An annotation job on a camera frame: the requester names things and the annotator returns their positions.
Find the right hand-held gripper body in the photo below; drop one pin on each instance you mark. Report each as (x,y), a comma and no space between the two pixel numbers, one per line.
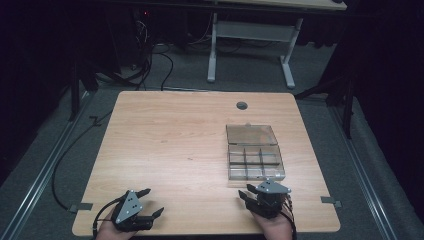
(270,196)

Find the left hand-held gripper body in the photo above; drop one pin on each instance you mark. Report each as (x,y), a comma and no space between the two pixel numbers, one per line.
(128,208)

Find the clear plastic compartment box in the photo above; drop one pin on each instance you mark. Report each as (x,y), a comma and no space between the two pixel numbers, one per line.
(255,153)

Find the person's left hand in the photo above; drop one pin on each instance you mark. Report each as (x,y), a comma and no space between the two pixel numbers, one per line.
(110,231)

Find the person's right hand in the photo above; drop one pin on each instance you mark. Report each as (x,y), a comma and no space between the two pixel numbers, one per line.
(275,228)

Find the black metal stand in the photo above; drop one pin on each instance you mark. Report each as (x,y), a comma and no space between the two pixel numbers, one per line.
(75,93)
(346,110)

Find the grey-legged background desk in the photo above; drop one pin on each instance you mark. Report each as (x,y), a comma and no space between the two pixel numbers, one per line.
(253,31)

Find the grey metal table bracket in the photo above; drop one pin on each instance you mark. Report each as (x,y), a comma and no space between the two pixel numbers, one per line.
(330,201)
(81,207)

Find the metal floor rail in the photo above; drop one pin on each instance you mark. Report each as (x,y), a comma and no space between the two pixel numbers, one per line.
(363,176)
(40,180)

